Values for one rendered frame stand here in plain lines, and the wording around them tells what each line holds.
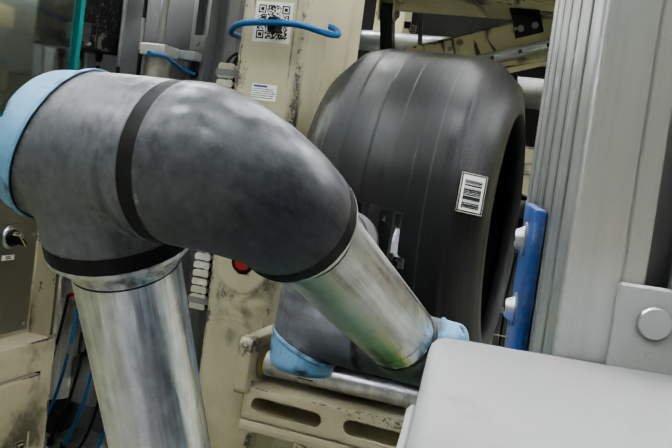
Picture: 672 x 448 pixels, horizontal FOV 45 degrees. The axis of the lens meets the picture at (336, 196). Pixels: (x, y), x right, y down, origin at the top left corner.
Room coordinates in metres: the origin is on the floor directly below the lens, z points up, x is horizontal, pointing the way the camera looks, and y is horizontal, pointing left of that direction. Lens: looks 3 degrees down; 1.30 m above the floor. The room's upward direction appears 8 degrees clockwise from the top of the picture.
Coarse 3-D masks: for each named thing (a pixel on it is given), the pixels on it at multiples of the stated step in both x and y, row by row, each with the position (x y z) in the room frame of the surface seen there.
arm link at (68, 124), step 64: (0, 128) 0.57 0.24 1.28; (64, 128) 0.55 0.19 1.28; (128, 128) 0.52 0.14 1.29; (0, 192) 0.59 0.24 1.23; (64, 192) 0.55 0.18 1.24; (128, 192) 0.52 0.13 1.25; (64, 256) 0.58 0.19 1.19; (128, 256) 0.57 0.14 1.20; (128, 320) 0.61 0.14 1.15; (128, 384) 0.63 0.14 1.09; (192, 384) 0.66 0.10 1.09
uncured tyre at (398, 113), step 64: (384, 64) 1.37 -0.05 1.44; (448, 64) 1.36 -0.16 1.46; (320, 128) 1.30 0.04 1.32; (384, 128) 1.26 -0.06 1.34; (448, 128) 1.23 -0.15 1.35; (512, 128) 1.55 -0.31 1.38; (384, 192) 1.22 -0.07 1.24; (448, 192) 1.20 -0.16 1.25; (512, 192) 1.65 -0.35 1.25; (448, 256) 1.19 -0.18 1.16; (512, 256) 1.64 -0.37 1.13
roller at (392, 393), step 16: (272, 368) 1.41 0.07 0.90; (336, 368) 1.38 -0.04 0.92; (320, 384) 1.38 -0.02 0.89; (336, 384) 1.37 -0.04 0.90; (352, 384) 1.36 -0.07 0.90; (368, 384) 1.35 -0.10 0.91; (384, 384) 1.35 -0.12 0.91; (400, 384) 1.34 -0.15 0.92; (384, 400) 1.35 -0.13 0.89; (400, 400) 1.33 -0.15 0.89; (416, 400) 1.33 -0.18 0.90
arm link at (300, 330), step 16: (288, 288) 0.89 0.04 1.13; (288, 304) 0.89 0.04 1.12; (304, 304) 0.88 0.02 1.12; (288, 320) 0.88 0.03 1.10; (304, 320) 0.88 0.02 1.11; (320, 320) 0.87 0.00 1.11; (272, 336) 0.90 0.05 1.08; (288, 336) 0.88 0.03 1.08; (304, 336) 0.87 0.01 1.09; (320, 336) 0.86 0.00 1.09; (336, 336) 0.86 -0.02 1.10; (272, 352) 0.89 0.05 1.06; (288, 352) 0.88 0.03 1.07; (304, 352) 0.87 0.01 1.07; (320, 352) 0.87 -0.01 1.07; (336, 352) 0.86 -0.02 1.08; (288, 368) 0.87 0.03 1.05; (304, 368) 0.87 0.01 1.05; (320, 368) 0.88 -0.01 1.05; (352, 368) 0.86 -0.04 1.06
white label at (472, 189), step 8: (464, 176) 1.20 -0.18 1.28; (472, 176) 1.20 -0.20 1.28; (480, 176) 1.21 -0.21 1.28; (464, 184) 1.20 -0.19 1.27; (472, 184) 1.20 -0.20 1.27; (480, 184) 1.20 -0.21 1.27; (464, 192) 1.20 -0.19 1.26; (472, 192) 1.20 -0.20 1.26; (480, 192) 1.20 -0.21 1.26; (464, 200) 1.20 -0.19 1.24; (472, 200) 1.20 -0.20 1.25; (480, 200) 1.20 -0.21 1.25; (456, 208) 1.19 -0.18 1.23; (464, 208) 1.19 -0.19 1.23; (472, 208) 1.19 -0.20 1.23; (480, 208) 1.20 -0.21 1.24
